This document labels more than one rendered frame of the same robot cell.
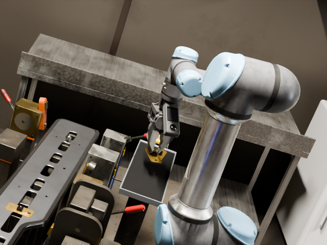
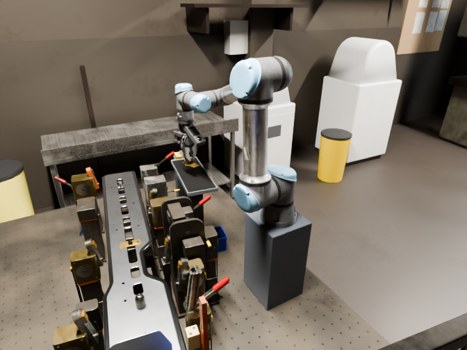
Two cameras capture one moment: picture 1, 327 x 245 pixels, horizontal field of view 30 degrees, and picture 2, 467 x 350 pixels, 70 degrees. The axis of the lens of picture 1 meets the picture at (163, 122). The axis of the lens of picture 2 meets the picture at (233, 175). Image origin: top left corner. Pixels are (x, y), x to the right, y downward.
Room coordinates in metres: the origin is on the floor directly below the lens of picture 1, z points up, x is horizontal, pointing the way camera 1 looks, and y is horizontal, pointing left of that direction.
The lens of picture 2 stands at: (0.37, 0.33, 1.90)
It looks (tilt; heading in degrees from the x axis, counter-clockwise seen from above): 27 degrees down; 339
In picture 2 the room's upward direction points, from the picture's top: straight up
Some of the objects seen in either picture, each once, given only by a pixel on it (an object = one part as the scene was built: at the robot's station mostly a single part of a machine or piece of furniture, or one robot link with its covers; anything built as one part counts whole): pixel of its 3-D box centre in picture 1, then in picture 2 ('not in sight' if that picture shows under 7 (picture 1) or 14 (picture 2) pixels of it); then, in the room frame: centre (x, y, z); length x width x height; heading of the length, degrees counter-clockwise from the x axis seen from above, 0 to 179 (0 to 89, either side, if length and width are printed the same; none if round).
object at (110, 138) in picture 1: (106, 175); (153, 194); (2.14, 0.14, 0.88); 0.12 x 0.07 x 0.36; 90
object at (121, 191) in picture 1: (149, 170); (192, 174); (1.78, -0.01, 1.16); 0.37 x 0.14 x 0.02; 0
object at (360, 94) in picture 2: not in sight; (358, 101); (3.82, -2.77, 0.77); 0.75 x 0.67 x 1.53; 99
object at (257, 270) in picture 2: not in sight; (274, 254); (1.38, -0.27, 0.90); 0.20 x 0.20 x 0.40; 9
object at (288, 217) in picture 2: not in sight; (279, 207); (1.38, -0.27, 1.15); 0.15 x 0.15 x 0.10
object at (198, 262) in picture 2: not in sight; (197, 301); (1.26, 0.12, 0.88); 0.11 x 0.07 x 0.37; 90
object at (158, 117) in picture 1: (165, 110); (185, 131); (1.80, 0.01, 1.37); 0.09 x 0.08 x 0.12; 25
